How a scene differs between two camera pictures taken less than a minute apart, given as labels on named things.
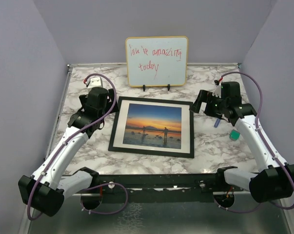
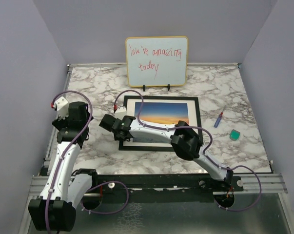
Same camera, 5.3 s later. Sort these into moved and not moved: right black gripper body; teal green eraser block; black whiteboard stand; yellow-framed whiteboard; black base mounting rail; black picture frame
Moved: right black gripper body; black picture frame
Not moved: black base mounting rail; black whiteboard stand; teal green eraser block; yellow-framed whiteboard
